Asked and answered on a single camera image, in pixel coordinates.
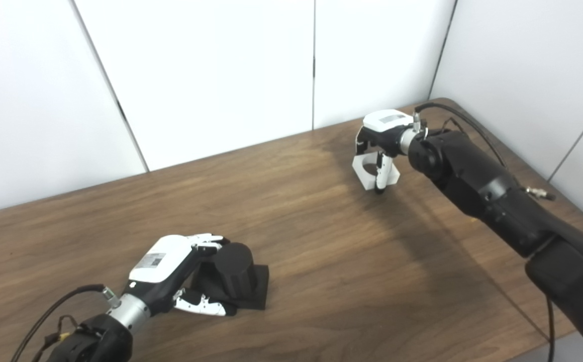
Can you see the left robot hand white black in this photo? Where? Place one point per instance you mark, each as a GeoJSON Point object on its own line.
{"type": "Point", "coordinates": [163, 259]}

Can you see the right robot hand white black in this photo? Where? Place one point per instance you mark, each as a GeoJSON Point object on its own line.
{"type": "Point", "coordinates": [387, 123]}

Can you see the white square piece with hole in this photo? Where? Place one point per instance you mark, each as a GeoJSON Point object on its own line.
{"type": "Point", "coordinates": [364, 176]}

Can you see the black peg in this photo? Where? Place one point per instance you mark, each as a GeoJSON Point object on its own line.
{"type": "Point", "coordinates": [233, 266]}

